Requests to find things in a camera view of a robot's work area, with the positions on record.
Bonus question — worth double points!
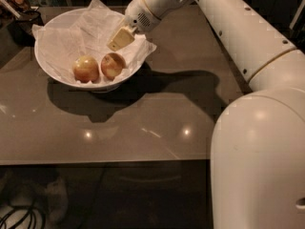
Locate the yellowish apple on left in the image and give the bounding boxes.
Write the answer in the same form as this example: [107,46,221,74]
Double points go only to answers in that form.
[72,55,99,83]

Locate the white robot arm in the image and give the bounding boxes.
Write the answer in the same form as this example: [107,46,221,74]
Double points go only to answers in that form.
[108,0,305,229]

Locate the white paper liner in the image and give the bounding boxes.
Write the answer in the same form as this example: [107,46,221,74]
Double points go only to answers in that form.
[31,0,158,87]

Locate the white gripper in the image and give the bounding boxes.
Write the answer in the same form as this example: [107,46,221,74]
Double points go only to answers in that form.
[107,0,161,52]

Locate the white bowl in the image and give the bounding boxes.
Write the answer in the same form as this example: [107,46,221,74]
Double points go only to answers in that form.
[33,7,148,93]

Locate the red apple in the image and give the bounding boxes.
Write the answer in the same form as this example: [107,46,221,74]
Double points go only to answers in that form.
[101,52,126,80]

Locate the dark bag with strap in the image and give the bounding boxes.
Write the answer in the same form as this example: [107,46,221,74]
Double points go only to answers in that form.
[0,0,44,46]

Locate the black cables on floor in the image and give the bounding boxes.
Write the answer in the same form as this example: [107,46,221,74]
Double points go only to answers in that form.
[0,188,47,229]

